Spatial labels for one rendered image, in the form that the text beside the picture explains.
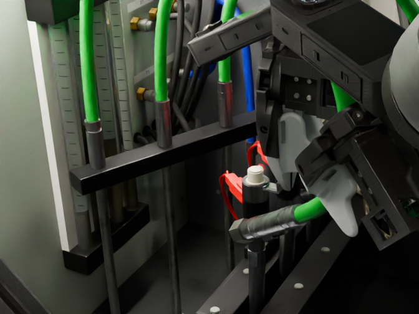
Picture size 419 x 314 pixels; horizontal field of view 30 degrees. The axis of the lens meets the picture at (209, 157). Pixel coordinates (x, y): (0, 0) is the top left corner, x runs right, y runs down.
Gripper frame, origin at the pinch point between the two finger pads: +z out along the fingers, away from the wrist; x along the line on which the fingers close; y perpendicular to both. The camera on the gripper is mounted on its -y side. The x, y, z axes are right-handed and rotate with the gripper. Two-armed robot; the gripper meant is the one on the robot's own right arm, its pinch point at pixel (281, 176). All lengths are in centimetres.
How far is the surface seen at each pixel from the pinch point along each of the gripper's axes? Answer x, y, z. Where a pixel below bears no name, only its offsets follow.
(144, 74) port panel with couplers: 21.4, -30.4, 1.8
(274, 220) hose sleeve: -12.5, 5.0, -3.2
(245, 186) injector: -1.3, -3.4, 1.4
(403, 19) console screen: 49.6, -2.8, -1.0
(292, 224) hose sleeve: -13.2, 7.0, -3.8
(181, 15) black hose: 20.0, -23.0, -7.8
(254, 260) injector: -0.9, -2.7, 10.4
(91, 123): -0.7, -22.4, -1.7
